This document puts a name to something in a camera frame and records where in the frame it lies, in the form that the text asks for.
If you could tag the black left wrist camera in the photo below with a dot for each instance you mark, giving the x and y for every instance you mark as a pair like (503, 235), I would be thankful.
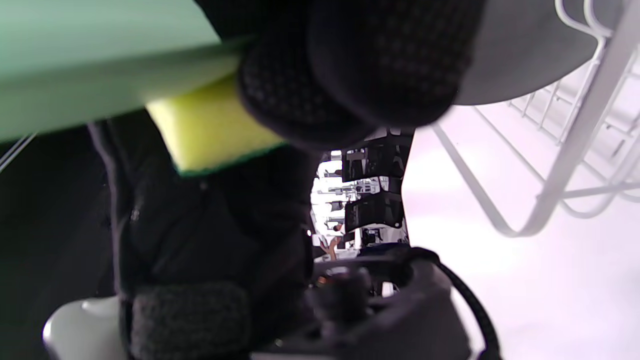
(380, 320)

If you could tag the light green plate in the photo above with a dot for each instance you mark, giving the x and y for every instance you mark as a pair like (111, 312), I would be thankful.
(75, 65)

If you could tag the black white left controller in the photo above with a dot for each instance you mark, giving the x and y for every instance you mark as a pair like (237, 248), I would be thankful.
(85, 330)

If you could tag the yellow green sponge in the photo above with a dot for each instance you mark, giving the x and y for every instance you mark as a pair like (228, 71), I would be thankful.
(210, 130)

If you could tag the person's right hand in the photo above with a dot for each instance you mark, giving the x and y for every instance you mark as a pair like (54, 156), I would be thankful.
(350, 60)

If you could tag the person's left hand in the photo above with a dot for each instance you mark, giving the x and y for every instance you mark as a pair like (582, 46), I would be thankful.
(200, 225)

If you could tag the grey plate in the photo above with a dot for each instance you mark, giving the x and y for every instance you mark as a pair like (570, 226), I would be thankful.
(525, 50)

